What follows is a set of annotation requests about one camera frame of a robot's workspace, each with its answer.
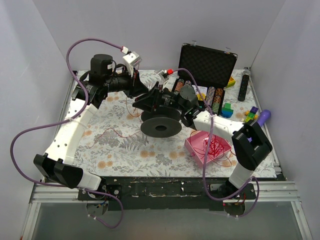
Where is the black remote control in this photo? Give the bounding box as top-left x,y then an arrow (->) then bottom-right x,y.
237,68 -> 251,102

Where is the black filament spool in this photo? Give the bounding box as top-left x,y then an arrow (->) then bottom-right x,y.
140,108 -> 182,138

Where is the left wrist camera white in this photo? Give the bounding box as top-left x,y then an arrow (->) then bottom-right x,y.
122,51 -> 142,77

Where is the floral table mat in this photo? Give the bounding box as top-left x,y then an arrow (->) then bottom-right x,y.
47,69 -> 278,179

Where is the purple cylindrical toy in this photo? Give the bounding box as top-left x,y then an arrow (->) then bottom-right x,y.
257,109 -> 271,127

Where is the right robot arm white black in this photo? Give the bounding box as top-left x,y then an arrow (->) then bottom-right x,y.
132,85 -> 273,201

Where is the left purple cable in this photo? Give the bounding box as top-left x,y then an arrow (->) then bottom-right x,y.
9,37 -> 130,230

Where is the pink open box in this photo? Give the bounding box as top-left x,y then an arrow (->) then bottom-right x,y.
184,131 -> 232,168

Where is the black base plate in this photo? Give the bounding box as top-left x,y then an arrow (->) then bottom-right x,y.
77,176 -> 257,211

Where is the purple cable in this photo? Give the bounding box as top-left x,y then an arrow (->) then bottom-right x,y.
172,67 -> 260,218
9,37 -> 130,230

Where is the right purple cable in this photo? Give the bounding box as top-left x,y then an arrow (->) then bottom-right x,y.
172,67 -> 260,218

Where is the blue green toy block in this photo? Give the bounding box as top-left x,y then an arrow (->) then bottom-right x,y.
220,102 -> 234,119

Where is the colourful toy block stack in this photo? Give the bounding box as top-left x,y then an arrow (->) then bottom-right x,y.
243,106 -> 259,123

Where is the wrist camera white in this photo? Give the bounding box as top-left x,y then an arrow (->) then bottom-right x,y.
157,69 -> 174,89
122,51 -> 142,77

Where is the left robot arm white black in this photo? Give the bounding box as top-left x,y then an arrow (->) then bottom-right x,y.
33,52 -> 148,200

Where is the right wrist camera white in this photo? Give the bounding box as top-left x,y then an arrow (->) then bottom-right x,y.
157,69 -> 174,89

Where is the black poker chip case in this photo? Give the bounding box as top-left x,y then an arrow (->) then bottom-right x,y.
172,43 -> 238,115

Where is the yellow green toy block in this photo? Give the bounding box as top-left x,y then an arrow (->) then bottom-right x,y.
226,76 -> 236,88

